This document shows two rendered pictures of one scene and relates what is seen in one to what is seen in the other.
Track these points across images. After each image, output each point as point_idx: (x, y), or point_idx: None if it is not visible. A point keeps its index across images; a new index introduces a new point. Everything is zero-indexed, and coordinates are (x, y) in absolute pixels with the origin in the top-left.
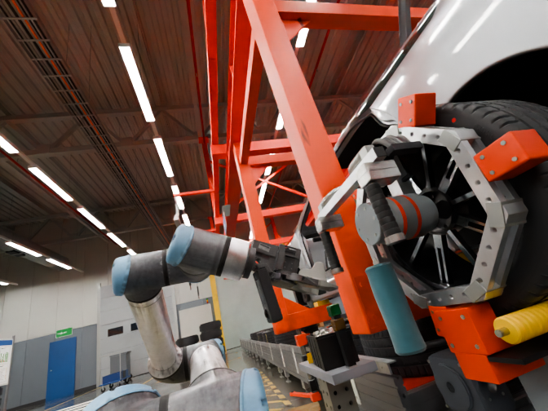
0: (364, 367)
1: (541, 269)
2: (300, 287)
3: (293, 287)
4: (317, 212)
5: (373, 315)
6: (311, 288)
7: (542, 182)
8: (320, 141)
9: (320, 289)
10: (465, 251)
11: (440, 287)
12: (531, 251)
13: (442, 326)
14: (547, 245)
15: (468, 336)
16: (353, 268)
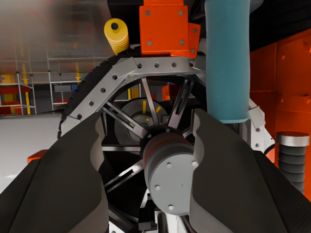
0: None
1: (90, 77)
2: (191, 190)
3: (218, 224)
4: None
5: (307, 51)
6: (194, 147)
7: (60, 136)
8: None
9: (80, 136)
10: (150, 104)
11: (191, 76)
12: (90, 92)
13: (183, 33)
14: (77, 93)
15: (153, 23)
16: (310, 125)
